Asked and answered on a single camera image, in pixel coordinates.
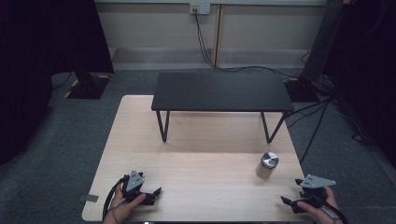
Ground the white wall socket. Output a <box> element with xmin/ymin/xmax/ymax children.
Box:
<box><xmin>189</xmin><ymin>2</ymin><xmax>212</xmax><ymax>16</ymax></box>

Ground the person's right hand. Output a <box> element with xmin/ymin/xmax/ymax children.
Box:
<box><xmin>296</xmin><ymin>186</ymin><xmax>344</xmax><ymax>224</ymax></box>

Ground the person's left hand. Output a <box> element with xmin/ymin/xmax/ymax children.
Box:
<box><xmin>102</xmin><ymin>184</ymin><xmax>148</xmax><ymax>224</ymax></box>

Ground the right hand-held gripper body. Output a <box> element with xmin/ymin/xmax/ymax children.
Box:
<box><xmin>294</xmin><ymin>174</ymin><xmax>337</xmax><ymax>209</ymax></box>

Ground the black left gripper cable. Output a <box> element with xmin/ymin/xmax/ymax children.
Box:
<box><xmin>101</xmin><ymin>175</ymin><xmax>131</xmax><ymax>222</ymax></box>

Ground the black tripod leg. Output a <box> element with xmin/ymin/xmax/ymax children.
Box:
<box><xmin>298</xmin><ymin>98</ymin><xmax>332</xmax><ymax>165</ymax></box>

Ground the grey tape strip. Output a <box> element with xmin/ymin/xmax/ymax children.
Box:
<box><xmin>77</xmin><ymin>193</ymin><xmax>100</xmax><ymax>203</ymax></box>

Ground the black metal shelf riser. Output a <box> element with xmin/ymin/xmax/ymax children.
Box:
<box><xmin>150</xmin><ymin>72</ymin><xmax>295</xmax><ymax>145</ymax></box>

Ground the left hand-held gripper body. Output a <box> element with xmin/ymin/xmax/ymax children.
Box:
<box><xmin>121</xmin><ymin>169</ymin><xmax>147</xmax><ymax>203</ymax></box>

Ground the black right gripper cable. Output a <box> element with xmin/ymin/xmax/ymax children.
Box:
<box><xmin>314</xmin><ymin>195</ymin><xmax>350</xmax><ymax>224</ymax></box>

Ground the black stand base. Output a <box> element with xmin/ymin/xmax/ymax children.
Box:
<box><xmin>283</xmin><ymin>77</ymin><xmax>321</xmax><ymax>104</ymax></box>
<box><xmin>63</xmin><ymin>71</ymin><xmax>112</xmax><ymax>101</ymax></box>

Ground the black power cable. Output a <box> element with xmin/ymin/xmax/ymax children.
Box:
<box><xmin>193</xmin><ymin>8</ymin><xmax>303</xmax><ymax>80</ymax></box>

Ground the black curtain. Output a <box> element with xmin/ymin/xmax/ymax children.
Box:
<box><xmin>0</xmin><ymin>0</ymin><xmax>115</xmax><ymax>166</ymax></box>
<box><xmin>321</xmin><ymin>0</ymin><xmax>396</xmax><ymax>169</ymax></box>

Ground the black upright panel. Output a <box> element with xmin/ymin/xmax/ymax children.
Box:
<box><xmin>301</xmin><ymin>0</ymin><xmax>347</xmax><ymax>84</ymax></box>

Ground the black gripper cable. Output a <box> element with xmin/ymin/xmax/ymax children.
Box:
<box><xmin>314</xmin><ymin>195</ymin><xmax>350</xmax><ymax>224</ymax></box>
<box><xmin>101</xmin><ymin>175</ymin><xmax>131</xmax><ymax>222</ymax></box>

